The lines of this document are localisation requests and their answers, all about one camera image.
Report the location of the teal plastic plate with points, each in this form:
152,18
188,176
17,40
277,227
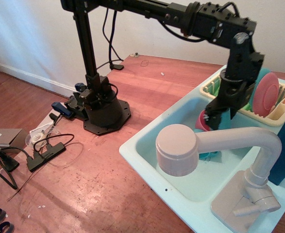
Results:
262,73

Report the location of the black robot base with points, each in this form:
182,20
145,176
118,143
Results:
97,105

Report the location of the clear plastic bag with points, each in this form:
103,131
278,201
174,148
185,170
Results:
39,134

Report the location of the blue clamp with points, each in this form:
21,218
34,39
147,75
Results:
59,107

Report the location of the pink plastic plate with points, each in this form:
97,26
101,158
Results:
265,95

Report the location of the black power adapter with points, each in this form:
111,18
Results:
9,163

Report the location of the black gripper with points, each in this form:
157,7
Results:
243,65

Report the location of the black usb hub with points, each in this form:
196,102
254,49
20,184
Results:
40,159

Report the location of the cream dish rack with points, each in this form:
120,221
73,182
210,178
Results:
276,117

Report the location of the light blue toy sink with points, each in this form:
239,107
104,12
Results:
140,153

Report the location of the green cutting board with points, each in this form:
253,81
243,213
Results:
247,106

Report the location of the black cable clamp foot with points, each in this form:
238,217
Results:
116,66

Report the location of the blue plastic cup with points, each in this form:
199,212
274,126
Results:
225,120

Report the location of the pink plastic mug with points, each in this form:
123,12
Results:
200,122

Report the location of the grey toy faucet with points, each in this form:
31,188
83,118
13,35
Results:
236,180

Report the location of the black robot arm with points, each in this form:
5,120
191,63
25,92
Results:
198,22

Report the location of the grey cardboard box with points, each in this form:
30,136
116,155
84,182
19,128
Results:
12,138

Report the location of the teal item under faucet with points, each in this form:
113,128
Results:
208,155

